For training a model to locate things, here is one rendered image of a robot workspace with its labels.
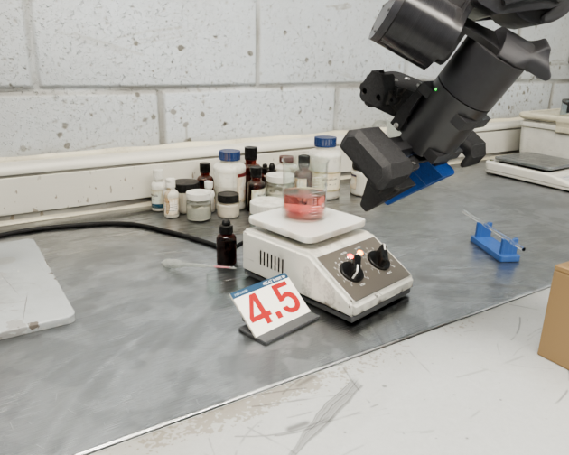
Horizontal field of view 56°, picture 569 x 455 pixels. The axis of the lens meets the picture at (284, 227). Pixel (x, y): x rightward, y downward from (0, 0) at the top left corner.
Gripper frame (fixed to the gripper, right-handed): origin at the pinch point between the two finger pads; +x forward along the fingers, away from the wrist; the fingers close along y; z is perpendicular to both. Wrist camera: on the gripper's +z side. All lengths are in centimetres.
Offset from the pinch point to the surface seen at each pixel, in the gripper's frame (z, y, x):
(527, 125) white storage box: 21, -113, 23
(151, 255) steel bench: 20.7, 7.3, 35.7
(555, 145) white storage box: 12, -112, 22
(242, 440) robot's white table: -12.8, 23.6, 12.4
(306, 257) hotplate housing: 1.9, 2.0, 14.7
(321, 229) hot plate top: 4.4, -2.1, 13.6
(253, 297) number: 0.9, 9.7, 18.0
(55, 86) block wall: 59, 7, 34
